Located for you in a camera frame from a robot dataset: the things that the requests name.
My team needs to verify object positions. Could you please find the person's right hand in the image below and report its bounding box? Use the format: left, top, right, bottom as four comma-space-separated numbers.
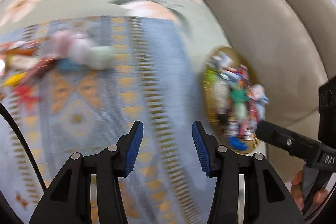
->
290, 170, 329, 211

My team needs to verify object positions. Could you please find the woven basket of items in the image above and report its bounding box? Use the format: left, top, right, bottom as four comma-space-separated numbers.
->
203, 47, 269, 154

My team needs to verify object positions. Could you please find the red plastic toy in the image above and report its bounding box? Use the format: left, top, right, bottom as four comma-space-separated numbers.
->
13, 85, 42, 111

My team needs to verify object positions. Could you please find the yellow plastic toy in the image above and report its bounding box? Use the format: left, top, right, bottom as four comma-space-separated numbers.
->
2, 73, 26, 87

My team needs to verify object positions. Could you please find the red snack wrapper bar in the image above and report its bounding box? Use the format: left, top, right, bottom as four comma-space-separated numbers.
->
22, 54, 58, 85

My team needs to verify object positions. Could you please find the blue patterned mat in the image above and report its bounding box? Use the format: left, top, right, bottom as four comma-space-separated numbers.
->
1, 16, 215, 223

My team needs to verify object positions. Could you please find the beige sofa backrest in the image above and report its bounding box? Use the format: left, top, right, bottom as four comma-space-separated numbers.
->
199, 0, 336, 183

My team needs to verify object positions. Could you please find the pastel pompom hair accessory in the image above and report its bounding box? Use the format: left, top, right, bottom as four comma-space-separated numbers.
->
51, 30, 116, 72

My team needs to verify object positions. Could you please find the black cable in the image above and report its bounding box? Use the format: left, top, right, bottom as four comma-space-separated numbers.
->
0, 103, 47, 193

